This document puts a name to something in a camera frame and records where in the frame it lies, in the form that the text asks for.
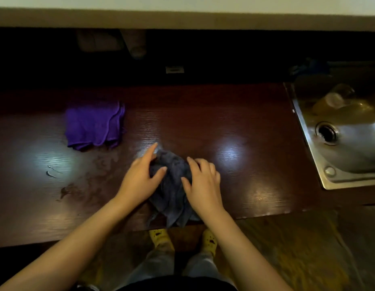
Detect person's right hand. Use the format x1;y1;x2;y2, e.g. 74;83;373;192
181;157;226;216

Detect person's left hand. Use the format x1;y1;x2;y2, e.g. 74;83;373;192
117;142;168;207

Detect grey cleaning cloth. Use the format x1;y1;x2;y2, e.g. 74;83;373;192
146;149;201;229

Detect person's left forearm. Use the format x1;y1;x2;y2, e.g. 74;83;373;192
0;195;136;291

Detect person's right forearm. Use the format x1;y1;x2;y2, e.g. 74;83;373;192
207;206;294;291

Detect yellow left shoe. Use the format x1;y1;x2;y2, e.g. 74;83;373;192
149;229;171;249

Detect yellow shoe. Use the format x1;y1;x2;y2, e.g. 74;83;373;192
201;229;218;257
149;229;171;249

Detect yellow right shoe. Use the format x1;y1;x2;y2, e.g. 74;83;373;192
201;229;218;257

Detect person's grey trousers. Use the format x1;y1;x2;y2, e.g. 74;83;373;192
115;242;236;291

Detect purple folded cloth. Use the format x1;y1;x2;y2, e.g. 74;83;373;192
65;101;126;151

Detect sink drain strainer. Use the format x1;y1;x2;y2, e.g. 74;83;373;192
316;122;340;146

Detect stainless steel sink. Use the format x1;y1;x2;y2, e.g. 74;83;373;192
284;66;375;191

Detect clear plastic cup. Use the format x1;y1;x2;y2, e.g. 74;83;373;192
312;84;356;116

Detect blue cloth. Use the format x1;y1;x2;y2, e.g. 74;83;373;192
289;57;330;78

